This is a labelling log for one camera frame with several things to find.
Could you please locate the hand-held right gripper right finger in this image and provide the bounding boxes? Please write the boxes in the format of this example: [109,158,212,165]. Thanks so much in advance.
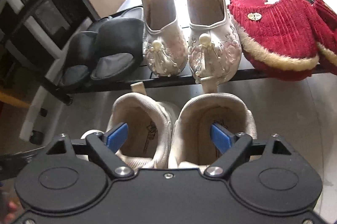
[204,123,293,179]

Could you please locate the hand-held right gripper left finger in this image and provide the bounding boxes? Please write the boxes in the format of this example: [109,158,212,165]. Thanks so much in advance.
[46,122,135,179]

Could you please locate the white sneaker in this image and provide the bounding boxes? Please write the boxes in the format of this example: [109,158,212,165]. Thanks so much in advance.
[105,83,182,169]
[168,78,258,169]

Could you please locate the white embroidered beaded shoe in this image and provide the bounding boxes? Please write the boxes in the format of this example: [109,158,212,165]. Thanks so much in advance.
[141,0,189,78]
[186,0,243,84]

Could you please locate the black slide sandal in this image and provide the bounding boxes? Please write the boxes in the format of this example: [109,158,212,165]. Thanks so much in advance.
[91,7,145,82]
[57,31,106,88]

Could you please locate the white rolling drawer cart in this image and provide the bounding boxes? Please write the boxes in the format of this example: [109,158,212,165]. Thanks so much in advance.
[0,0,92,146]

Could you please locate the red plush slipper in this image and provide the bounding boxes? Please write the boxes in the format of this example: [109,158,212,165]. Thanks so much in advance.
[312,0,337,76]
[228,0,320,82]

